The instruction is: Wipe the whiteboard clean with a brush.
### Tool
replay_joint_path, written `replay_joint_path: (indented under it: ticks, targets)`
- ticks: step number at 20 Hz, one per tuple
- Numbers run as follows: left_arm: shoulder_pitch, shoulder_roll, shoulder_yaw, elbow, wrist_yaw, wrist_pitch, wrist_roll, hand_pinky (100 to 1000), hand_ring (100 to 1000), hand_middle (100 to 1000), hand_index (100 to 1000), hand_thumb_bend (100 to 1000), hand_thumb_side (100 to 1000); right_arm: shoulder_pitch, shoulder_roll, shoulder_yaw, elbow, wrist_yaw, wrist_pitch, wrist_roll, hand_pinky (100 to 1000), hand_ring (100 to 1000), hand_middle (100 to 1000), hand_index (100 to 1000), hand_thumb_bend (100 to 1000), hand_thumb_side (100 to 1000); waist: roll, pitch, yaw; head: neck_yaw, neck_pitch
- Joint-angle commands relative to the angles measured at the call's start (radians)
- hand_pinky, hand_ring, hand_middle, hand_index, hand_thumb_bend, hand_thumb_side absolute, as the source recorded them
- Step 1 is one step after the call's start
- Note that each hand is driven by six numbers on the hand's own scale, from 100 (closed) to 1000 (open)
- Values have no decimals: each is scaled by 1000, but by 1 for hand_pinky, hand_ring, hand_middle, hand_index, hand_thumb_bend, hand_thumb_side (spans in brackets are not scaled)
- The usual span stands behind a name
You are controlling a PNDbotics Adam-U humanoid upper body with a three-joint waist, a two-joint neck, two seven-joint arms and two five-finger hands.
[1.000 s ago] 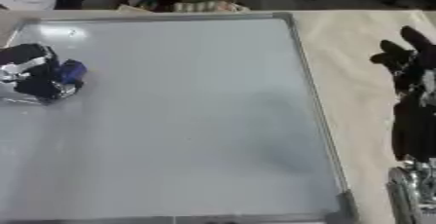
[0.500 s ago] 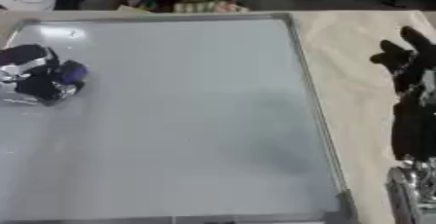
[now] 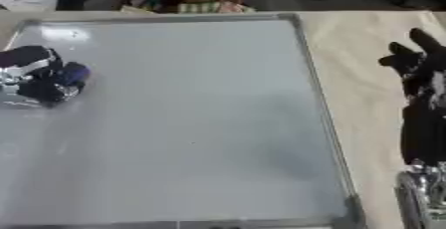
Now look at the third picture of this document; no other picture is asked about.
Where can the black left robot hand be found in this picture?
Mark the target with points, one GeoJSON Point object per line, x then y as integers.
{"type": "Point", "coordinates": [36, 83]}

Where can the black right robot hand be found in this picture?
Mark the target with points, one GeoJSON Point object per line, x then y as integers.
{"type": "Point", "coordinates": [424, 113]}

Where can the blue whiteboard brush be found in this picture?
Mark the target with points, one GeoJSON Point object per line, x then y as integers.
{"type": "Point", "coordinates": [75, 73]}

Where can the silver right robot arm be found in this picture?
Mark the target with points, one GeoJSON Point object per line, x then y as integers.
{"type": "Point", "coordinates": [427, 196]}

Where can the grey framed whiteboard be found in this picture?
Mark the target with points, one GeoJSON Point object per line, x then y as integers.
{"type": "Point", "coordinates": [174, 123]}

